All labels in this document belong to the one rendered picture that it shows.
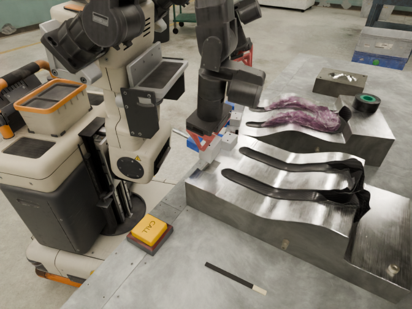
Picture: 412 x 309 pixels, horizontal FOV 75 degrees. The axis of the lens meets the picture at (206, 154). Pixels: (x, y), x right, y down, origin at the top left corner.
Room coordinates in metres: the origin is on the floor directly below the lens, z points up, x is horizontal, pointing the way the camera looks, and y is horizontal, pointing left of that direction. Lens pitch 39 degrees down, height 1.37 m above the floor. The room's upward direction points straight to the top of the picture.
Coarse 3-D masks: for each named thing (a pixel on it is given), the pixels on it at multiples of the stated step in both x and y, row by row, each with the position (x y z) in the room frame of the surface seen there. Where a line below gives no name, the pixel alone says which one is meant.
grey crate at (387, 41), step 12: (360, 36) 3.51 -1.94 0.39; (372, 36) 3.45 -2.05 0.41; (384, 36) 3.38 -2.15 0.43; (396, 36) 3.64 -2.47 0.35; (408, 36) 3.58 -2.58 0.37; (360, 48) 3.48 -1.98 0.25; (372, 48) 3.43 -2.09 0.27; (384, 48) 3.37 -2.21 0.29; (396, 48) 3.31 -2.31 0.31; (408, 48) 3.25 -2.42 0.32
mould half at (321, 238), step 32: (224, 160) 0.55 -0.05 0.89; (288, 160) 0.56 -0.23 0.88; (320, 160) 0.52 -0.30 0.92; (192, 192) 0.46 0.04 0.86; (224, 192) 0.44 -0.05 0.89; (384, 192) 0.46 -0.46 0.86; (256, 224) 0.37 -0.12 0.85; (288, 224) 0.34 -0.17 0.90; (320, 224) 0.31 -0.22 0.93; (352, 224) 0.31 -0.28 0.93; (384, 224) 0.36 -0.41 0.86; (320, 256) 0.30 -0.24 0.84; (352, 256) 0.29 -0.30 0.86; (384, 256) 0.29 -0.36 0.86; (384, 288) 0.23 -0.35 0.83
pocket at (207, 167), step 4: (204, 164) 0.55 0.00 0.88; (208, 164) 0.56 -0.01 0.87; (212, 164) 0.56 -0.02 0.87; (216, 164) 0.55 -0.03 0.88; (200, 168) 0.54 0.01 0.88; (204, 168) 0.54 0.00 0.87; (208, 168) 0.55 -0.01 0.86; (212, 168) 0.55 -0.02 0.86; (208, 172) 0.53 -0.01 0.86; (212, 172) 0.53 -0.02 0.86
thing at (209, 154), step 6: (180, 132) 0.57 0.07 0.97; (186, 138) 0.56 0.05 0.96; (192, 138) 0.54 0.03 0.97; (216, 138) 0.53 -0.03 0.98; (186, 144) 0.54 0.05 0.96; (192, 144) 0.53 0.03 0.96; (210, 144) 0.51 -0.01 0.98; (216, 144) 0.51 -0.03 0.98; (198, 150) 0.52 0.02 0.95; (210, 150) 0.50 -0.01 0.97; (216, 150) 0.52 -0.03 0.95; (204, 156) 0.51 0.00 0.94; (210, 156) 0.50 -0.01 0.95; (210, 162) 0.50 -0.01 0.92
